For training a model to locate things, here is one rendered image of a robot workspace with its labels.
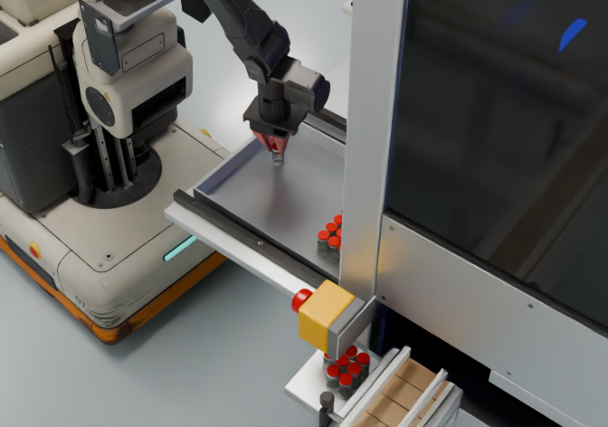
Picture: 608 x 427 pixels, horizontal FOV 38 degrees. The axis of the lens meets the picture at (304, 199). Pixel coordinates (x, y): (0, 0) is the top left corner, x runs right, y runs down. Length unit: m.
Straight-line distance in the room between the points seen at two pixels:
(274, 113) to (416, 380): 0.53
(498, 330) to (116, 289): 1.32
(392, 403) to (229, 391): 1.13
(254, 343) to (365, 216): 1.33
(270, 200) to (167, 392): 0.94
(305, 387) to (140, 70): 0.94
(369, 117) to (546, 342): 0.36
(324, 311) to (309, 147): 0.52
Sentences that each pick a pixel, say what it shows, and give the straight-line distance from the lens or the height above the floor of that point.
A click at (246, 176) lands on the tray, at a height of 0.88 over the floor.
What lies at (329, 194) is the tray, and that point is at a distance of 1.62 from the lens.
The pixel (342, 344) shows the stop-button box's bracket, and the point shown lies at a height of 1.00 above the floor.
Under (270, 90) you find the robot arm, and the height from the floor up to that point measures 1.09.
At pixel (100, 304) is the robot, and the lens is 2.31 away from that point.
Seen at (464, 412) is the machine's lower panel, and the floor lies 0.88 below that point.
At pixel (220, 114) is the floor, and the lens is 3.11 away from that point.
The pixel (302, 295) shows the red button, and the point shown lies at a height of 1.01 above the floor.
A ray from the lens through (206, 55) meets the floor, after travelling 3.37.
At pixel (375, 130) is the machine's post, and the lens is 1.07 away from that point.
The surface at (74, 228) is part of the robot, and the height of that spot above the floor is 0.28.
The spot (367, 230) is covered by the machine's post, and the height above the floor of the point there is 1.16.
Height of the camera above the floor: 2.07
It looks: 47 degrees down
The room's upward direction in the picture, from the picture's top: straight up
